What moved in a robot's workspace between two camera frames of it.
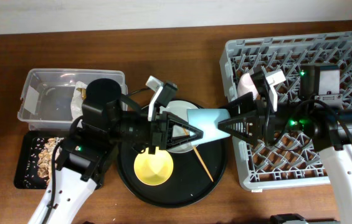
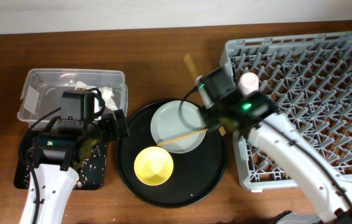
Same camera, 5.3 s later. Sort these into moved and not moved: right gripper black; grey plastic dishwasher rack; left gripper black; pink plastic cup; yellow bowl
Moved: right gripper black; left gripper black
Not moved: grey plastic dishwasher rack; pink plastic cup; yellow bowl
